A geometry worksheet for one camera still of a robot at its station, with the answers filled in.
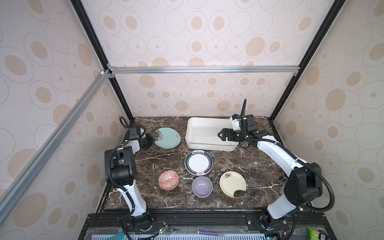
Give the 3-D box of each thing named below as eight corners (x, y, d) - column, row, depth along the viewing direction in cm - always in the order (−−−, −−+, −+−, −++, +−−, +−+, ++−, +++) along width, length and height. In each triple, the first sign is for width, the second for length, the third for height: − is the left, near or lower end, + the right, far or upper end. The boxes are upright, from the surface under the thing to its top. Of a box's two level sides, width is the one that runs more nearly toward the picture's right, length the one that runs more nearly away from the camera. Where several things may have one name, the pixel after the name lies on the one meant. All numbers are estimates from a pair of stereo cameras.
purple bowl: (202, 202, 82) (202, 199, 77) (189, 187, 87) (189, 184, 82) (215, 189, 86) (216, 186, 81) (202, 176, 91) (203, 172, 86)
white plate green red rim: (183, 175, 92) (183, 174, 90) (185, 151, 103) (184, 149, 101) (213, 175, 92) (214, 174, 90) (211, 151, 103) (212, 149, 101)
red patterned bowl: (158, 190, 86) (157, 187, 82) (161, 173, 92) (159, 170, 89) (179, 190, 86) (178, 187, 82) (180, 173, 92) (179, 170, 89)
